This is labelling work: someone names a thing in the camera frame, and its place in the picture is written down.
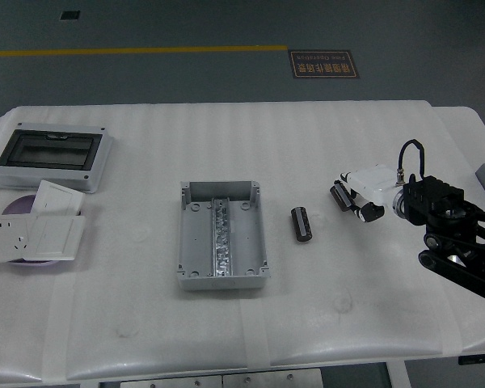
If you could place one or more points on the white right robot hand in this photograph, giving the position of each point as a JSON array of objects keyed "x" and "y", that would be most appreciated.
[{"x": 372, "y": 182}]

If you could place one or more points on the dark cylindrical battery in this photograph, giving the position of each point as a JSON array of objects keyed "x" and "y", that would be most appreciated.
[
  {"x": 341, "y": 196},
  {"x": 301, "y": 224}
]

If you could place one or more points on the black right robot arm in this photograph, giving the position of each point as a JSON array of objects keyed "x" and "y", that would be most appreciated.
[{"x": 432, "y": 194}]

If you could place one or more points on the open grey junction box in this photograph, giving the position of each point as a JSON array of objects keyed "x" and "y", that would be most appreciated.
[{"x": 194, "y": 242}]

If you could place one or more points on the grey distribution box dark window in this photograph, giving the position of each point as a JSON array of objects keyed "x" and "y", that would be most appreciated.
[{"x": 44, "y": 151}]

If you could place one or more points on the white foam table mat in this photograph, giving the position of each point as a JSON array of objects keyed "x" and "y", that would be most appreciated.
[{"x": 307, "y": 141}]

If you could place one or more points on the brown floor sign sticker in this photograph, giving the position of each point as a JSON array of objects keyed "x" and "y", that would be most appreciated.
[{"x": 323, "y": 64}]

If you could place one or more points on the white tape strip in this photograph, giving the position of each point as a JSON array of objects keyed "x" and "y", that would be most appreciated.
[
  {"x": 255, "y": 331},
  {"x": 58, "y": 323}
]

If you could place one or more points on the white table leg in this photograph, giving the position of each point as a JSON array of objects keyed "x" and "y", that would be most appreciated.
[{"x": 400, "y": 376}]

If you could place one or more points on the black table control panel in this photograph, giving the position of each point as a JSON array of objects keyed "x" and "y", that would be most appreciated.
[{"x": 481, "y": 359}]

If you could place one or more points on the black floor hatch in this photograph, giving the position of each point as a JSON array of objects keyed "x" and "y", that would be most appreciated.
[{"x": 69, "y": 15}]

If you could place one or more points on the purple round plate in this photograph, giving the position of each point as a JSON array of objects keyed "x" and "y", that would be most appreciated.
[{"x": 18, "y": 204}]

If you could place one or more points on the silver metal mounting rail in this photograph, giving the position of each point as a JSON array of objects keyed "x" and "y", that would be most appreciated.
[{"x": 222, "y": 242}]

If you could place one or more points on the grey metal bracket plate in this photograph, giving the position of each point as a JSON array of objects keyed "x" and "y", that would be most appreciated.
[
  {"x": 271, "y": 380},
  {"x": 169, "y": 382}
]

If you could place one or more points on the white wall switch plate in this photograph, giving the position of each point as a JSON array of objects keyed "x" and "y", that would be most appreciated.
[
  {"x": 54, "y": 238},
  {"x": 58, "y": 196}
]

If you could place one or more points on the white wall socket plate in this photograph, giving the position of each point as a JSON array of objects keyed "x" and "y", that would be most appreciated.
[{"x": 4, "y": 238}]

